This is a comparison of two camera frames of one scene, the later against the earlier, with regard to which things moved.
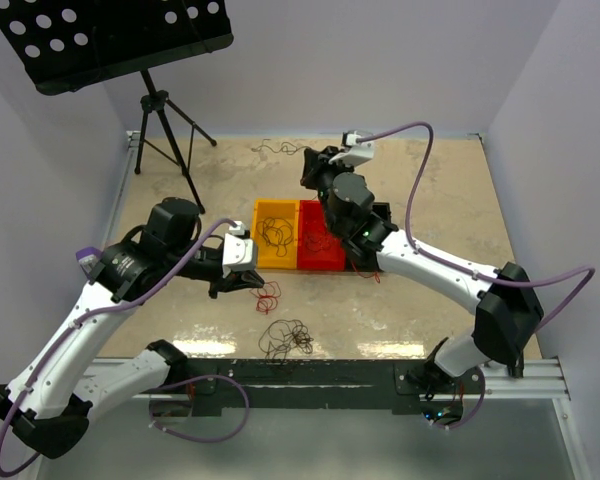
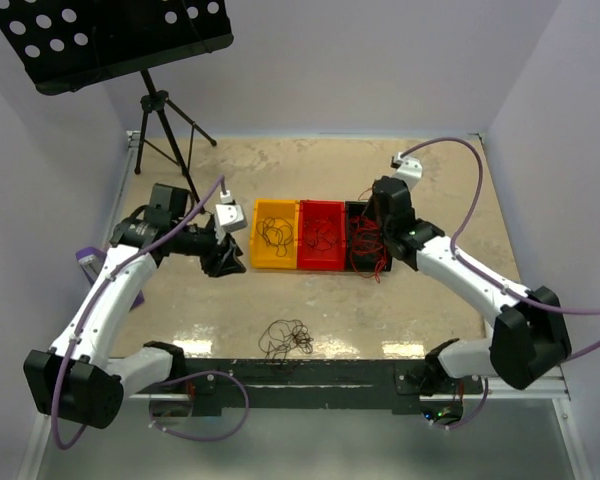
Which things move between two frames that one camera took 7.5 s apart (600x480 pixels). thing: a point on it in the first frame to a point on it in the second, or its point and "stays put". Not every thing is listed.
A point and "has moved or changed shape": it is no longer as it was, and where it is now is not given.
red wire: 267,296 has moved or changed shape
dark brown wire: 285,146 to 320,234
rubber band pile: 279,336 stays put
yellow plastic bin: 277,228 stays put
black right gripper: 317,164 to 372,215
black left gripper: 245,279 to 222,256
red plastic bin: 317,248 stays put
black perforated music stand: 62,45 stays put
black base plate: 232,387 stays put
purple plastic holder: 86,257 stays put
